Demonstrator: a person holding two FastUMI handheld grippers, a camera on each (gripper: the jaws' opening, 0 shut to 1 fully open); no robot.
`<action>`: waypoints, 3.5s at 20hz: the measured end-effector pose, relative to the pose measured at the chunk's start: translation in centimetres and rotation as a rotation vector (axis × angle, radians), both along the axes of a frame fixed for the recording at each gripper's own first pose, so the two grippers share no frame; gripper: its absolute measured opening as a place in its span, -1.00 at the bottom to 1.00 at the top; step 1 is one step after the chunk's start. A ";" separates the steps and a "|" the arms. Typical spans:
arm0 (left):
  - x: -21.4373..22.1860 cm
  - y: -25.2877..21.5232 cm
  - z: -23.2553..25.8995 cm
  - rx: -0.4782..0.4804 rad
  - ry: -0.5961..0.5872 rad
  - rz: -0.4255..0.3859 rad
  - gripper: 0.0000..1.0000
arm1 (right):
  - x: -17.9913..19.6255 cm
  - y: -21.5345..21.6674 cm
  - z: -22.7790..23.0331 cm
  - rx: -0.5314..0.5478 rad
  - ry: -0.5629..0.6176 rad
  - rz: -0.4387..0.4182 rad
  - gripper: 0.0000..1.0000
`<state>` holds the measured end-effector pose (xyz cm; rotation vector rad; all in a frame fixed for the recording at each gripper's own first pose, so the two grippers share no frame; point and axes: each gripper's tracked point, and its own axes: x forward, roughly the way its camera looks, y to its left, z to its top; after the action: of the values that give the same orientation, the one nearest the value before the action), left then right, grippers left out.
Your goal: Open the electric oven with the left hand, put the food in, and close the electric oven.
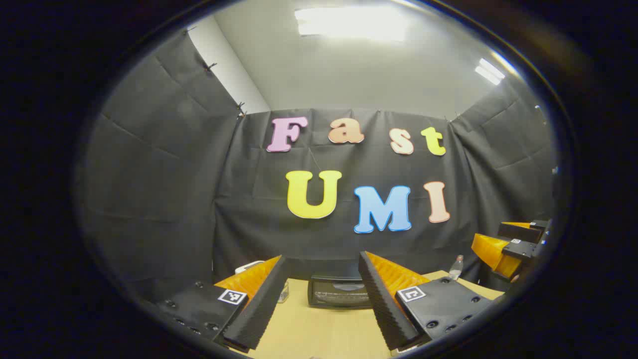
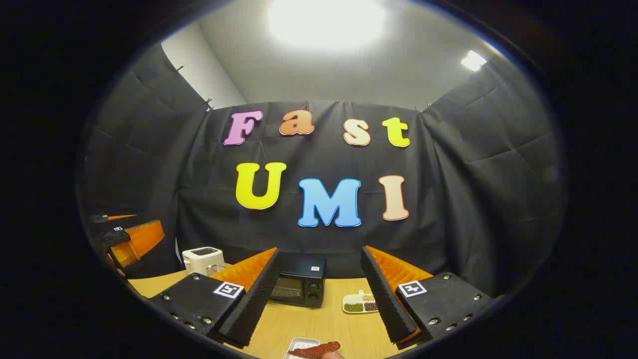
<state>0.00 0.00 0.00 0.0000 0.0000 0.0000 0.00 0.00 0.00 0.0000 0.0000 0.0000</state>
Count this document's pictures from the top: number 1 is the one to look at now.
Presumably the black backdrop cloth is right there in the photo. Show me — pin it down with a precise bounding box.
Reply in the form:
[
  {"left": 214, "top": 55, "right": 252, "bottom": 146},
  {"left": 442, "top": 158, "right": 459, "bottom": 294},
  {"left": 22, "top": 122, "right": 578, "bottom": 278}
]
[{"left": 77, "top": 30, "right": 559, "bottom": 302}]

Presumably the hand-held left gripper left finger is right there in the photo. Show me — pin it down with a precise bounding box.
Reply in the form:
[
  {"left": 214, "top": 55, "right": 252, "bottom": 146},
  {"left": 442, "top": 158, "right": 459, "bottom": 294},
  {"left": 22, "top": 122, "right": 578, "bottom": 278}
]
[{"left": 155, "top": 255, "right": 291, "bottom": 352}]

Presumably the large ceiling light panel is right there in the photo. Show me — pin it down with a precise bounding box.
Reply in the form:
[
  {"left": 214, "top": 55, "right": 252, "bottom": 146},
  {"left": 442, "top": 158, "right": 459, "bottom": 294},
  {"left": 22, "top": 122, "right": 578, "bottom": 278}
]
[{"left": 294, "top": 6, "right": 410, "bottom": 42}]

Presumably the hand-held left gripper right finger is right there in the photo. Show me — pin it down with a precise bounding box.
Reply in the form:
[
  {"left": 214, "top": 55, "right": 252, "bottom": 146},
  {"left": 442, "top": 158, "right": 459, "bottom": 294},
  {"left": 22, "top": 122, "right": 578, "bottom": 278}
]
[{"left": 358, "top": 251, "right": 504, "bottom": 351}]

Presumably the black electric oven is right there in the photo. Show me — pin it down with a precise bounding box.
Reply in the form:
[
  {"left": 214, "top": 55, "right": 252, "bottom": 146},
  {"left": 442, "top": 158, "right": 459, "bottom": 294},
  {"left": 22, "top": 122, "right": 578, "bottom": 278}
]
[{"left": 308, "top": 273, "right": 372, "bottom": 309}]

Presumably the small ceiling light panel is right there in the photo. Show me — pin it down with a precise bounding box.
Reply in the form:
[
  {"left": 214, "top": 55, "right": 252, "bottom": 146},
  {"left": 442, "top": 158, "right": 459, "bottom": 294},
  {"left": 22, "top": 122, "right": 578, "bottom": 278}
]
[{"left": 474, "top": 57, "right": 506, "bottom": 86}]

